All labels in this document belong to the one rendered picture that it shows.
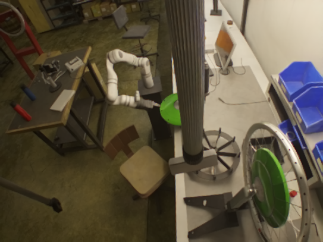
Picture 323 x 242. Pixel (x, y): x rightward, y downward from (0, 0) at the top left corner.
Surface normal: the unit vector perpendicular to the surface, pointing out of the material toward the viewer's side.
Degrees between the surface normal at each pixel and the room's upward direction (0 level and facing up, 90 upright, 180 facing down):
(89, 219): 0
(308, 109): 0
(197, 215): 0
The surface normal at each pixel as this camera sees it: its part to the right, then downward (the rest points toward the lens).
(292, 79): -0.01, 0.77
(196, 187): -0.14, -0.59
